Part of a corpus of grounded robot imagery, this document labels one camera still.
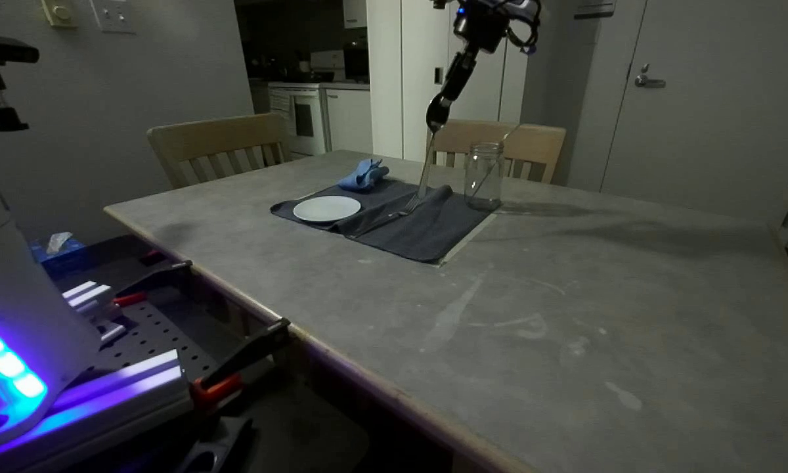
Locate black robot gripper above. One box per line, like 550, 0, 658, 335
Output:
426, 0, 507, 132

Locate blue cloth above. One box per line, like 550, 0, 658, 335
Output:
339, 157, 388, 192

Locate metal spoon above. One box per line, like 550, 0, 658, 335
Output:
416, 125, 436, 195

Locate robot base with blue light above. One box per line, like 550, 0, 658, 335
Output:
0, 166, 193, 467

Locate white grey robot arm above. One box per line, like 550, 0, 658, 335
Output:
426, 0, 540, 133

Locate clear glass bottle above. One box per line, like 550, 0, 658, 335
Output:
465, 141, 504, 209

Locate white round plate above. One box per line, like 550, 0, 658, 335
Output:
290, 195, 361, 224

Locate wooden chair far right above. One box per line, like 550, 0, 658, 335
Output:
426, 120, 568, 184

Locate wooden chair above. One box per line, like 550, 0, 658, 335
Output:
426, 120, 568, 184
147, 112, 289, 187

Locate white kitchen cabinets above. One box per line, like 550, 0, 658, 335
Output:
268, 82, 373, 155

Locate dark grey cloth placemat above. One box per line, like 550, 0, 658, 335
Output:
268, 176, 504, 264

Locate metal knife on placemat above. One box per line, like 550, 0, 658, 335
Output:
352, 208, 410, 236

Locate wooden chair far left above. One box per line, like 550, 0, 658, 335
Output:
147, 112, 289, 187

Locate black orange clamp near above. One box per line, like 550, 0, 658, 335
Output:
189, 320, 289, 406

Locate black orange clamp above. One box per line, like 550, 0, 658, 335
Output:
113, 259, 192, 306
189, 320, 289, 406

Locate black orange clamp far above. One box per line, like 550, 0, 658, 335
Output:
113, 259, 192, 306

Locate silver door handle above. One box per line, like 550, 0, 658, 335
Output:
632, 62, 667, 88

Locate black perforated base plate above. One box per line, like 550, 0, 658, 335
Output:
88, 300, 234, 377

